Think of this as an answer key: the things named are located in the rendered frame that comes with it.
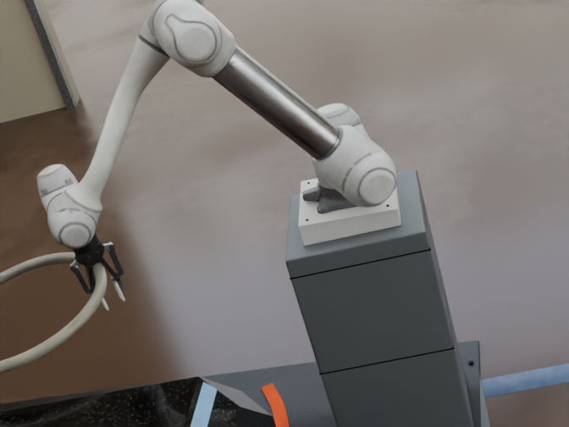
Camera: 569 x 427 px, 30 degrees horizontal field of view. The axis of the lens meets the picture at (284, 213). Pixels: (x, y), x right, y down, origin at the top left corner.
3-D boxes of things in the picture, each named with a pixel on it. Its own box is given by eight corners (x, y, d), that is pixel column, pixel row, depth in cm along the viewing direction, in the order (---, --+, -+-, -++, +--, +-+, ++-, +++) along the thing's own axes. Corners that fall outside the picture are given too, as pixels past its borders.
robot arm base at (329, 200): (304, 187, 316) (301, 171, 314) (378, 174, 314) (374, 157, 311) (304, 217, 300) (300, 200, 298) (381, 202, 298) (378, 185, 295)
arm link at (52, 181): (52, 218, 285) (57, 238, 274) (27, 169, 278) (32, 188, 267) (88, 201, 287) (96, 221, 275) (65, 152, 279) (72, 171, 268)
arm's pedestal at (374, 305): (335, 388, 371) (274, 191, 335) (477, 361, 363) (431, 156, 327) (335, 489, 327) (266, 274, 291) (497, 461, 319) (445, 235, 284)
